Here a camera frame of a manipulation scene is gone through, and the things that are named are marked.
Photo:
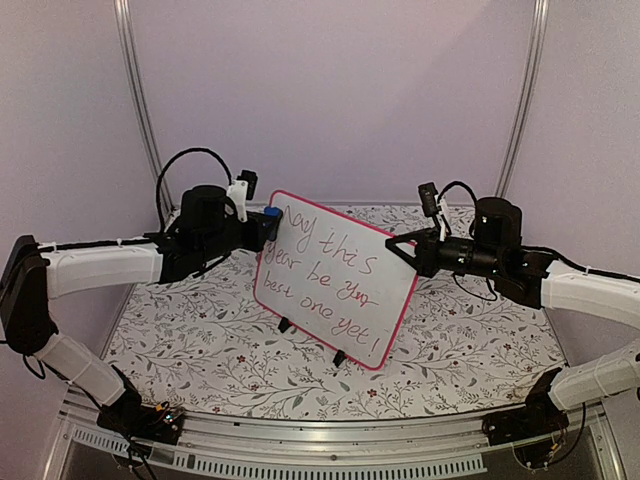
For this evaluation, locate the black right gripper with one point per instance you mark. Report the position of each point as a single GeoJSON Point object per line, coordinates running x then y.
{"type": "Point", "coordinates": [425, 250]}

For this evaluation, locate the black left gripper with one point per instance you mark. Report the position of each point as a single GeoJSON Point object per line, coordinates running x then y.
{"type": "Point", "coordinates": [258, 237]}

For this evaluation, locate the pink framed whiteboard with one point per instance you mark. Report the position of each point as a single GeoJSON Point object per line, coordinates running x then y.
{"type": "Point", "coordinates": [332, 277]}

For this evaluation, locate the blue whiteboard eraser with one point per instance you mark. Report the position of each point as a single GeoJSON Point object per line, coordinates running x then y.
{"type": "Point", "coordinates": [273, 212]}

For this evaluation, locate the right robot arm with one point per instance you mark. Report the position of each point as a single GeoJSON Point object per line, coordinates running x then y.
{"type": "Point", "coordinates": [609, 297]}

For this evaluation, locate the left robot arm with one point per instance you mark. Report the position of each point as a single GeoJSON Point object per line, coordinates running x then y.
{"type": "Point", "coordinates": [38, 275]}

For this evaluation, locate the black stand foot left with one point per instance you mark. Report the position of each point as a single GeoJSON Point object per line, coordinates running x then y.
{"type": "Point", "coordinates": [284, 325]}

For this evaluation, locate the floral table mat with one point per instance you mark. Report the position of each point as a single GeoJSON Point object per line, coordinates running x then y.
{"type": "Point", "coordinates": [207, 345]}

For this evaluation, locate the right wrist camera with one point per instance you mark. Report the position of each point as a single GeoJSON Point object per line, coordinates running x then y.
{"type": "Point", "coordinates": [435, 208]}

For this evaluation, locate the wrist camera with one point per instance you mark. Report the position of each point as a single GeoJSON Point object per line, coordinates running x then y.
{"type": "Point", "coordinates": [241, 190]}
{"type": "Point", "coordinates": [435, 208]}

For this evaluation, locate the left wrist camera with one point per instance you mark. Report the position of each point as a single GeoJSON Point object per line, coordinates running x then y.
{"type": "Point", "coordinates": [241, 190]}

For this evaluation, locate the front aluminium rail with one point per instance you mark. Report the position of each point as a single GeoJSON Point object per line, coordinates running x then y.
{"type": "Point", "coordinates": [448, 447]}

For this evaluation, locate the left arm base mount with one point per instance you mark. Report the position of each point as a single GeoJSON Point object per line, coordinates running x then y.
{"type": "Point", "coordinates": [129, 417]}

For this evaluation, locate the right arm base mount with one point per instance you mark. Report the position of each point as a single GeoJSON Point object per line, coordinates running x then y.
{"type": "Point", "coordinates": [535, 433]}

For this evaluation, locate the right aluminium frame post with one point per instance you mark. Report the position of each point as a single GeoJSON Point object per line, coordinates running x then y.
{"type": "Point", "coordinates": [531, 70]}

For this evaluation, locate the aluminium frame post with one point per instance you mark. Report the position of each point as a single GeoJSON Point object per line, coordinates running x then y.
{"type": "Point", "coordinates": [124, 24]}
{"type": "Point", "coordinates": [531, 70]}

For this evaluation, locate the left aluminium frame post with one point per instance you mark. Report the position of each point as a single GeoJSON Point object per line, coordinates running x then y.
{"type": "Point", "coordinates": [124, 24]}

